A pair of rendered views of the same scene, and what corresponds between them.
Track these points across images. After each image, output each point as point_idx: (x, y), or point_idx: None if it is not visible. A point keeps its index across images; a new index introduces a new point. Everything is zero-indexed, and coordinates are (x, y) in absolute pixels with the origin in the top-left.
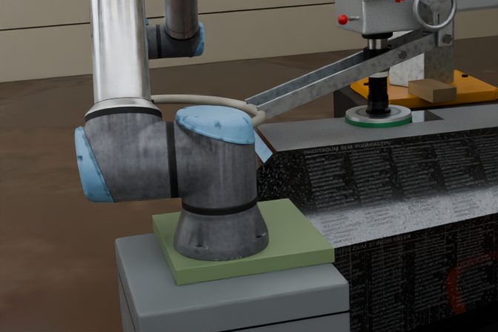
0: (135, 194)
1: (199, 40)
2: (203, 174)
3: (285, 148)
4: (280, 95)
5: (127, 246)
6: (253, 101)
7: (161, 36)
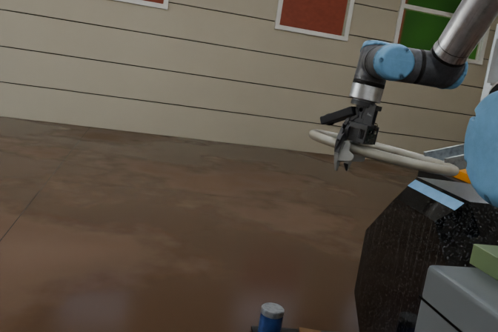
0: None
1: (464, 71)
2: None
3: (476, 201)
4: (452, 154)
5: (463, 280)
6: (430, 155)
7: (427, 59)
